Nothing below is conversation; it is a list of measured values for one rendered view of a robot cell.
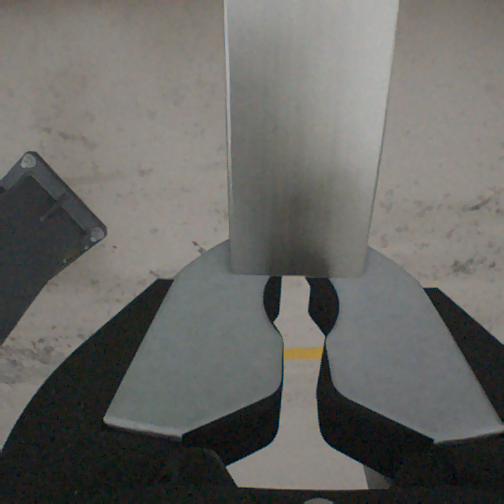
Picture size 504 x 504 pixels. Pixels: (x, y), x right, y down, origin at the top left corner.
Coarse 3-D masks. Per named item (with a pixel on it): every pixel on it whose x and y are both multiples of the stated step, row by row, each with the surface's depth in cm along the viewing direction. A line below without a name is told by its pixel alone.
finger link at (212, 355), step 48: (192, 288) 9; (240, 288) 9; (192, 336) 7; (240, 336) 7; (144, 384) 6; (192, 384) 6; (240, 384) 6; (144, 432) 6; (192, 432) 6; (240, 432) 6
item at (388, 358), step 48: (336, 288) 9; (384, 288) 9; (336, 336) 7; (384, 336) 7; (432, 336) 7; (336, 384) 6; (384, 384) 6; (432, 384) 6; (480, 384) 6; (336, 432) 7; (384, 432) 6; (432, 432) 5; (480, 432) 5; (384, 480) 7
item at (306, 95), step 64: (256, 0) 6; (320, 0) 6; (384, 0) 6; (256, 64) 7; (320, 64) 6; (384, 64) 6; (256, 128) 7; (320, 128) 7; (384, 128) 7; (256, 192) 8; (320, 192) 8; (256, 256) 9; (320, 256) 9
